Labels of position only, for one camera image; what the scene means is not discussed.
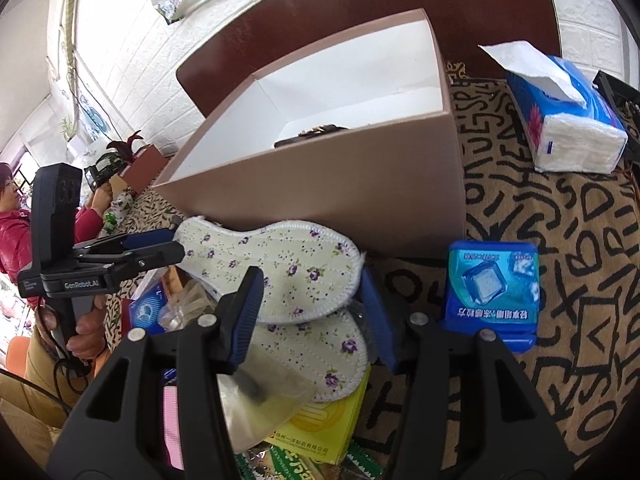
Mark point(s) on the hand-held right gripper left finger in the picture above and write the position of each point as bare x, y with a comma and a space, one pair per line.
250, 310

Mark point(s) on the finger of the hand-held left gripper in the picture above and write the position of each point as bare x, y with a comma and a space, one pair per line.
155, 256
147, 237

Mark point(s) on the black plastic rack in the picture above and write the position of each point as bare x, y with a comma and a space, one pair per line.
620, 95

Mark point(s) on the brown monogram wallet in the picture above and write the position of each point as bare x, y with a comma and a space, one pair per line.
310, 135

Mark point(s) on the blue tissue pack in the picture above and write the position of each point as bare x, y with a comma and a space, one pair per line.
575, 145

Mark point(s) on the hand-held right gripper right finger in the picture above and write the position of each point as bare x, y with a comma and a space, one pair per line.
375, 320

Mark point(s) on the blue gum box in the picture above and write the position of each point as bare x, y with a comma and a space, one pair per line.
490, 295

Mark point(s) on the letter-print desktop cloth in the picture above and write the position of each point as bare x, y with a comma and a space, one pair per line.
550, 270

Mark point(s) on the yellow box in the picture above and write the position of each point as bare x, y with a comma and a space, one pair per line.
320, 425

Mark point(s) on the floral fabric insole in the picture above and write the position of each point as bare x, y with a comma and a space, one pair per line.
280, 270
335, 355

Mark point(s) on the green serrated packet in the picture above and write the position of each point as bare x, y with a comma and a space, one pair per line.
367, 465

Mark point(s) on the person's left hand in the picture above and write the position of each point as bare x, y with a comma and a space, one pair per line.
87, 332

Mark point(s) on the person's tan trousers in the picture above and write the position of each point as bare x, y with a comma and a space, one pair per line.
30, 410

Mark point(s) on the pink cardboard box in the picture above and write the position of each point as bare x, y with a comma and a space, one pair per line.
350, 190

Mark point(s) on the clear plastic bag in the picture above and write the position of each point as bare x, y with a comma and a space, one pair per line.
265, 390

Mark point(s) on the potted red-leaf plant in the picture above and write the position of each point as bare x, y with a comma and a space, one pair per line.
142, 165

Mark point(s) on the clear plastic wrapper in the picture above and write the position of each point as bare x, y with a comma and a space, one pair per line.
190, 305

